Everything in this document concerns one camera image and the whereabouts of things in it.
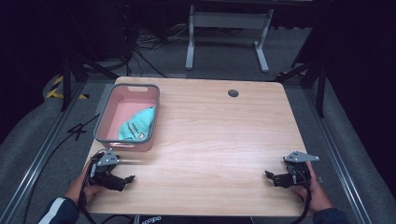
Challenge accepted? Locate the grey metal table frame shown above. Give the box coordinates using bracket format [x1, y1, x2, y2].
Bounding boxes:
[184, 4, 276, 75]

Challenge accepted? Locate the long black floor cable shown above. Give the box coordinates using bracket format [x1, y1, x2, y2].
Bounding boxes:
[22, 113, 102, 224]

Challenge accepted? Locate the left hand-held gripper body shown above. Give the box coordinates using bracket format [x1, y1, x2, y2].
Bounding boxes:
[90, 147, 127, 191]

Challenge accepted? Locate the black metal stand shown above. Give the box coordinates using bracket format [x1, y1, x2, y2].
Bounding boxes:
[59, 51, 120, 113]
[274, 59, 329, 119]

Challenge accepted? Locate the bundle of black floor cables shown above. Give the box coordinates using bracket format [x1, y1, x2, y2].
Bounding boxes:
[125, 22, 190, 78]

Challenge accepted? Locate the pink basin with grey rim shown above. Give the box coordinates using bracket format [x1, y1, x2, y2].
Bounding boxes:
[92, 82, 162, 153]

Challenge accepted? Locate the yellow black floor tape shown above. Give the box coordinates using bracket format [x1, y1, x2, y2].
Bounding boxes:
[45, 75, 91, 101]

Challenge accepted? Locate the hand-held gripper cable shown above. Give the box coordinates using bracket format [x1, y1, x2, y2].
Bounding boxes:
[77, 148, 107, 224]
[289, 174, 313, 224]

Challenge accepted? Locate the person's right hand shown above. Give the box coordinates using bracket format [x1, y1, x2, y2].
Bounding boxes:
[291, 161, 334, 214]

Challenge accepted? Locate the teal snack bag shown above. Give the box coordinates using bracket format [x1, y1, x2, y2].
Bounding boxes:
[117, 105, 157, 143]

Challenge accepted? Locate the left hand-held gripper cable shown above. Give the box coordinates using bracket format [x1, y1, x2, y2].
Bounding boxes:
[77, 148, 107, 224]

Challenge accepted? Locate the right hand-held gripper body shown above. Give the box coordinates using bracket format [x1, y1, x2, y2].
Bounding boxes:
[275, 150, 320, 189]

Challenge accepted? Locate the black tape cross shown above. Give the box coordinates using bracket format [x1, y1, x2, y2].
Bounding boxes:
[66, 122, 89, 142]

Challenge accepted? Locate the person's left hand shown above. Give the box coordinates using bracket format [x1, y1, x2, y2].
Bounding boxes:
[63, 162, 106, 206]

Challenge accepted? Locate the right hand-held gripper cable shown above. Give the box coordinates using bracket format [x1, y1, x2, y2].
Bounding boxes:
[289, 174, 313, 224]

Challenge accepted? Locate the aluminium floor rail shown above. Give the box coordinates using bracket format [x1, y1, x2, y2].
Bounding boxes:
[0, 81, 87, 224]
[302, 87, 375, 224]

